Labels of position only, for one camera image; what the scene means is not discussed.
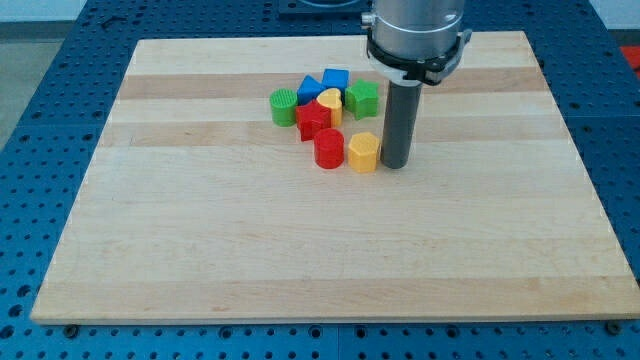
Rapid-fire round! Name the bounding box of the yellow hexagon block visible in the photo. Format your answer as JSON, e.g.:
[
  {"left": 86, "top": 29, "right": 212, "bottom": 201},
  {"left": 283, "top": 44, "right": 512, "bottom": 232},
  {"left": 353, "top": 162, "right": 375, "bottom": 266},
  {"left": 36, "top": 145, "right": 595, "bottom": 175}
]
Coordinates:
[{"left": 348, "top": 132, "right": 380, "bottom": 173}]

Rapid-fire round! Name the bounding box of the blue pentagon block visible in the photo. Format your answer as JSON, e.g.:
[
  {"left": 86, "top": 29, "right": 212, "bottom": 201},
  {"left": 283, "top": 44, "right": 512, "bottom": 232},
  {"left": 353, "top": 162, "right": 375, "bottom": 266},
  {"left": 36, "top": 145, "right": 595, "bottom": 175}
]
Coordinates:
[{"left": 296, "top": 75, "right": 326, "bottom": 106}]

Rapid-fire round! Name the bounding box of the green cylinder block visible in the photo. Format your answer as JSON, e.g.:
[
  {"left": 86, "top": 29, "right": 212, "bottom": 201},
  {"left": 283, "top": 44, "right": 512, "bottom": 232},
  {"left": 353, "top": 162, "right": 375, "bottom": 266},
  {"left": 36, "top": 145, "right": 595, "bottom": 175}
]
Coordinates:
[{"left": 269, "top": 88, "right": 298, "bottom": 127}]

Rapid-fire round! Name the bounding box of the yellow heart block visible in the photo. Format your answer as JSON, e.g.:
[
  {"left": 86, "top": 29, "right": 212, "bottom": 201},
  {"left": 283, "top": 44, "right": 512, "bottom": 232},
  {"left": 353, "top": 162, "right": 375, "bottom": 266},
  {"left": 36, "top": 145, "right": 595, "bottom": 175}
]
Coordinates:
[{"left": 316, "top": 88, "right": 343, "bottom": 127}]

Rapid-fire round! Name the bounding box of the wooden board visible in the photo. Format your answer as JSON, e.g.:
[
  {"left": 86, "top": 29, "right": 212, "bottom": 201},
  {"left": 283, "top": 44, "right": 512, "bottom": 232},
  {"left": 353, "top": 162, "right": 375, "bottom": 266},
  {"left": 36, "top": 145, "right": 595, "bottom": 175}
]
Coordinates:
[{"left": 31, "top": 31, "right": 639, "bottom": 325}]

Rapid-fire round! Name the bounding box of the green star block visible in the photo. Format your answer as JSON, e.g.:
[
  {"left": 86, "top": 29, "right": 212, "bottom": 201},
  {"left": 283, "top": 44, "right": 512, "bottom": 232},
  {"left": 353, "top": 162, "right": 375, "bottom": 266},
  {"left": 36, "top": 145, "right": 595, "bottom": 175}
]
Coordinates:
[{"left": 345, "top": 79, "right": 379, "bottom": 120}]

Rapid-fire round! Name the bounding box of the blue cube block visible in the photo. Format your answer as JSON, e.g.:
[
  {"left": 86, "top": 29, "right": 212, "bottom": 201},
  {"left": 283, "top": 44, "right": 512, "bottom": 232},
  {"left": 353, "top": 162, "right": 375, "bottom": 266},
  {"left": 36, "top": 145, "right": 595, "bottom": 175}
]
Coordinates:
[{"left": 321, "top": 68, "right": 350, "bottom": 92}]

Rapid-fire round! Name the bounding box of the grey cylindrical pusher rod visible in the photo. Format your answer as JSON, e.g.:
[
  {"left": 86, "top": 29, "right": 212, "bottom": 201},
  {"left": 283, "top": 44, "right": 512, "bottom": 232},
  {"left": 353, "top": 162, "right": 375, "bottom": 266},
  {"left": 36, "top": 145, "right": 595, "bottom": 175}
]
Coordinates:
[{"left": 380, "top": 82, "right": 422, "bottom": 169}]

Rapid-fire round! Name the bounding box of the red cylinder block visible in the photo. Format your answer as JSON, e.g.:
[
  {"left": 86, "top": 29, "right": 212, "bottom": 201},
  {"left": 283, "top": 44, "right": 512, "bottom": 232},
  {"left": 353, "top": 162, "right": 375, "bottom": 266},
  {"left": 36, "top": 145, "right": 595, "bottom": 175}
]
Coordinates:
[{"left": 313, "top": 128, "right": 344, "bottom": 169}]

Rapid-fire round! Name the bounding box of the red star block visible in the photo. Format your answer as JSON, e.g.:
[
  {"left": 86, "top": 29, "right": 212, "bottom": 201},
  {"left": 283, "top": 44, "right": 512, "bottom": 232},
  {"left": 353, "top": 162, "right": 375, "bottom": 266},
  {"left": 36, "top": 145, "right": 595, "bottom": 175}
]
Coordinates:
[{"left": 295, "top": 100, "right": 331, "bottom": 141}]

